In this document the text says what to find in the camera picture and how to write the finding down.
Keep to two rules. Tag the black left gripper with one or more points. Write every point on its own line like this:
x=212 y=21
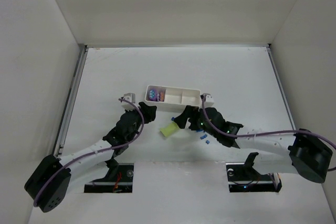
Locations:
x=142 y=112

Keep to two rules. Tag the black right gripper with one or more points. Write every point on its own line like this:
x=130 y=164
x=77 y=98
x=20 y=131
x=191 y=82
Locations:
x=193 y=116

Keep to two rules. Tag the light green lego slide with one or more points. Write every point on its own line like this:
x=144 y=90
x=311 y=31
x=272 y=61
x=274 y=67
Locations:
x=170 y=129

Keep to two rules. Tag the purple flower lego block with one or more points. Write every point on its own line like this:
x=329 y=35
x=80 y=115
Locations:
x=156 y=94

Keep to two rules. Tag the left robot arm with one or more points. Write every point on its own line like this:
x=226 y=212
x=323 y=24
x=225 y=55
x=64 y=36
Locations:
x=49 y=182

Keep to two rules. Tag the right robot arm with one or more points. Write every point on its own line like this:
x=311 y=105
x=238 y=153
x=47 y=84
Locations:
x=290 y=151

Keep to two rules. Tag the white three-compartment tray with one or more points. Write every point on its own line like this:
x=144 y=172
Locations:
x=175 y=98

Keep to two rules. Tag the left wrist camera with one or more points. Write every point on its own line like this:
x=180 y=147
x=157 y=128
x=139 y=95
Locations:
x=128 y=99

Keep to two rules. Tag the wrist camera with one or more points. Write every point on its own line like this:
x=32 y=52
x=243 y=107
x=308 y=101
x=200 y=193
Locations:
x=128 y=99
x=207 y=100

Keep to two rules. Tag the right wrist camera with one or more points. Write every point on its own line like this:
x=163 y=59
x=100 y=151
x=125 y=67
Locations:
x=207 y=100

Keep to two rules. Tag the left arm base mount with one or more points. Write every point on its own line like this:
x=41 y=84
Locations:
x=118 y=180

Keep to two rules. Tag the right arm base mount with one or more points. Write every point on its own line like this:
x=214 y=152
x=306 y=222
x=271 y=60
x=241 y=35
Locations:
x=243 y=178

